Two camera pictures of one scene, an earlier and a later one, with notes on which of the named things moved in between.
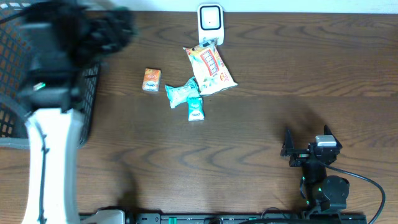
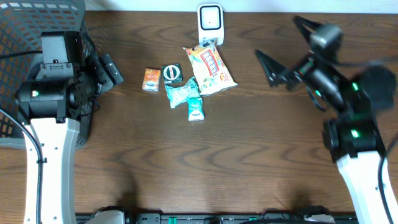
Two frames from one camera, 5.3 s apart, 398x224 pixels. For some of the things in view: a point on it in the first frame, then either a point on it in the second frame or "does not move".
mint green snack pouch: (178, 94) does not move
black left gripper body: (104, 34) → (101, 72)
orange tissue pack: (152, 79) does not move
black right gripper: (300, 155) → (284, 73)
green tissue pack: (195, 109) does not move
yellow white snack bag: (211, 73) does not move
